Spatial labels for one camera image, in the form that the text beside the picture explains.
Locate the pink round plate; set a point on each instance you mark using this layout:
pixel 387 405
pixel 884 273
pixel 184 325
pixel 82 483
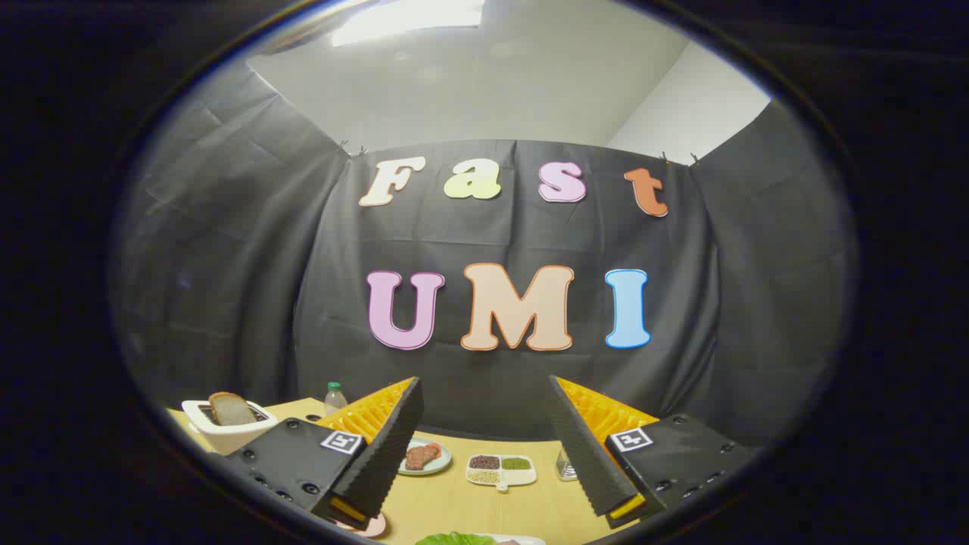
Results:
pixel 375 527

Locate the brown meat slice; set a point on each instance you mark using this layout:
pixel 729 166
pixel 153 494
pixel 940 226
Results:
pixel 415 459

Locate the green lettuce leaf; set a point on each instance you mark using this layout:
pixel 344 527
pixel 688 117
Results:
pixel 454 540

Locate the white divided grain dish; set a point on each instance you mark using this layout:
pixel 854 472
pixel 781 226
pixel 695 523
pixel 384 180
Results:
pixel 500 471

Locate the white toaster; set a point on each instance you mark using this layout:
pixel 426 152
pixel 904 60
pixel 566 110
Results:
pixel 227 440

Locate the clear plastic water bottle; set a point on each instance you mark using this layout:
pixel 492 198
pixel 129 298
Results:
pixel 334 401

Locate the brown crust bread slice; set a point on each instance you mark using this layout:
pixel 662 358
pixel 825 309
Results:
pixel 231 410

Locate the reddish meat slice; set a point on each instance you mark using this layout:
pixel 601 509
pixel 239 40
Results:
pixel 432 450

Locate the clear glass cup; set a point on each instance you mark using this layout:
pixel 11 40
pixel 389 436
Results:
pixel 565 468

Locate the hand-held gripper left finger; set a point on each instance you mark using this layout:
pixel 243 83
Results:
pixel 378 454

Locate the pale green round plate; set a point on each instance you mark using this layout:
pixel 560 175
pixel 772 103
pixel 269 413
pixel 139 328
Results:
pixel 443 462

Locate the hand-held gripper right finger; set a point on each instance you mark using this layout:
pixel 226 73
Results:
pixel 583 446

